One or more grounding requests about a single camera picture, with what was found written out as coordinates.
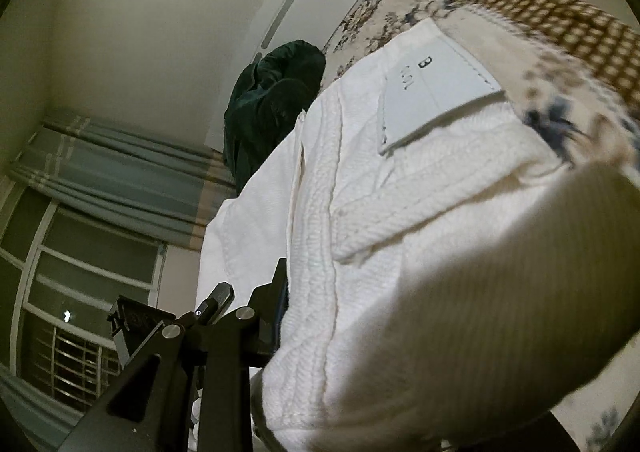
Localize floral checkered bed blanket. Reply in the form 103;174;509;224
323;0;639;451

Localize grey green curtain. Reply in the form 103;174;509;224
9;108;235;250

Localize white pants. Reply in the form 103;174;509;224
194;16;640;452

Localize dark green garment pile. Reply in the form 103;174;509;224
224;40;326;191

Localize window with metal grille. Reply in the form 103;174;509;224
1;178;166;412

